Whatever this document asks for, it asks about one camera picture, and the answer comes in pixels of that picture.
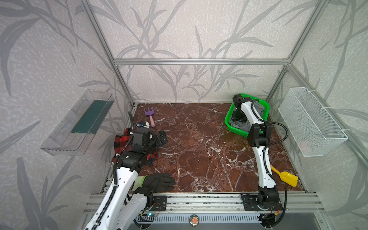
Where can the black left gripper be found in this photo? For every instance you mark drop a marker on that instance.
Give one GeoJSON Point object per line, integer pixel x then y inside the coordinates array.
{"type": "Point", "coordinates": [160, 138]}

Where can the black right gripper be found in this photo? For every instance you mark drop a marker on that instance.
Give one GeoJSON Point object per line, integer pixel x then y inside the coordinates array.
{"type": "Point", "coordinates": [237, 117]}

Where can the grey long sleeve shirt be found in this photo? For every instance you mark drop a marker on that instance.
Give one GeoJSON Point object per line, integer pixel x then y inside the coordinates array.
{"type": "Point", "coordinates": [253, 111]}

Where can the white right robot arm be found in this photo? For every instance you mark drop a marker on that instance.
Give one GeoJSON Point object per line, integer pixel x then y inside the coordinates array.
{"type": "Point", "coordinates": [258, 138]}

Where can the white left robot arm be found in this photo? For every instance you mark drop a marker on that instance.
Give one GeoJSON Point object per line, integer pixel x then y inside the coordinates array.
{"type": "Point", "coordinates": [129, 194]}

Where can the purple pink toy rake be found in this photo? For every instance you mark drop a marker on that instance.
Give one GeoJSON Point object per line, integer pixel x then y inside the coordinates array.
{"type": "Point", "coordinates": [149, 112]}

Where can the green plastic basket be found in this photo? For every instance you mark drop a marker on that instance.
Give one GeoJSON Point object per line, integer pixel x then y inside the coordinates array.
{"type": "Point", "coordinates": [264, 116]}

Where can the red black plaid shirt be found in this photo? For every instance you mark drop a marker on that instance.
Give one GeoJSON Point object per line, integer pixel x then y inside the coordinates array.
{"type": "Point", "coordinates": [121, 141]}

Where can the black green work glove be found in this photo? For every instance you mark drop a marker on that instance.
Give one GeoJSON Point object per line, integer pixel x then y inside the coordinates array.
{"type": "Point", "coordinates": [157, 182]}

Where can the yellow toy shovel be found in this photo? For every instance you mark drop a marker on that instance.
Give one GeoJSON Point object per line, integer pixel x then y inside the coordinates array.
{"type": "Point", "coordinates": [286, 177]}

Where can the round red emblem button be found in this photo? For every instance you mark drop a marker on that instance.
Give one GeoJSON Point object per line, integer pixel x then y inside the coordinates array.
{"type": "Point", "coordinates": [194, 220]}

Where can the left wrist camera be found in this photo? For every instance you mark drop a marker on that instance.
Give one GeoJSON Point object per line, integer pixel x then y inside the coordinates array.
{"type": "Point", "coordinates": [143, 124]}

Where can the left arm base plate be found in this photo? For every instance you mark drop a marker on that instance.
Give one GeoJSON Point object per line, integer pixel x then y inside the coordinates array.
{"type": "Point", "coordinates": [156, 203]}

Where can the white wire mesh basket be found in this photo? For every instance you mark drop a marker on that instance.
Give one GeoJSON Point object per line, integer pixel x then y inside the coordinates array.
{"type": "Point", "coordinates": [313, 128]}

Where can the clear plastic wall shelf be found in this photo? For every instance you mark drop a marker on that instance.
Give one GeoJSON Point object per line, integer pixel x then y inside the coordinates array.
{"type": "Point", "coordinates": [74, 134]}

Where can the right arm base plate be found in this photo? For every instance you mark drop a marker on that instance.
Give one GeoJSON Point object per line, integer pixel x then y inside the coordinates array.
{"type": "Point", "coordinates": [261, 202]}

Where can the aluminium frame rails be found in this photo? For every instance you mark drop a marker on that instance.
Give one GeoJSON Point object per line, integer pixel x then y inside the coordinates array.
{"type": "Point", "coordinates": [202, 51]}

